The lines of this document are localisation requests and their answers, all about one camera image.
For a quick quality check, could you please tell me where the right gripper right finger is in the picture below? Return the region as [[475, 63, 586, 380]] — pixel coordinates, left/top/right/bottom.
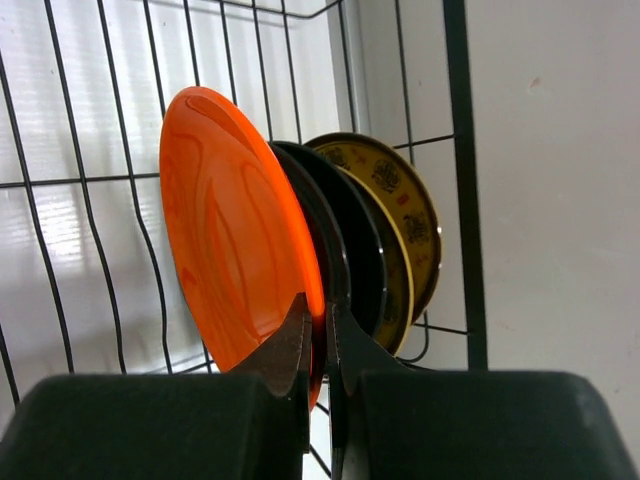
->
[[326, 302, 639, 479]]

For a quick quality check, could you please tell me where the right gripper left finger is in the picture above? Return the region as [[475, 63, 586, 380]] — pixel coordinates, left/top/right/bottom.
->
[[1, 294, 311, 479]]

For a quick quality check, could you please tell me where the yellow patterned plate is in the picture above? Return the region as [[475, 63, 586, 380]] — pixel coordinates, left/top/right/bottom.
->
[[306, 132, 442, 319], [299, 149, 416, 357]]

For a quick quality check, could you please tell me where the black plate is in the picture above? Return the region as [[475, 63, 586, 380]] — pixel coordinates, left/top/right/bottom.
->
[[269, 142, 352, 306]]

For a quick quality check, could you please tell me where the black wire dish rack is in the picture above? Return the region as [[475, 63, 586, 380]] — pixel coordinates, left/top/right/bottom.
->
[[0, 0, 489, 480]]

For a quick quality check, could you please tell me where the orange plate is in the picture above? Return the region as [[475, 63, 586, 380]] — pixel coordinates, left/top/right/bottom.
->
[[159, 86, 326, 399]]

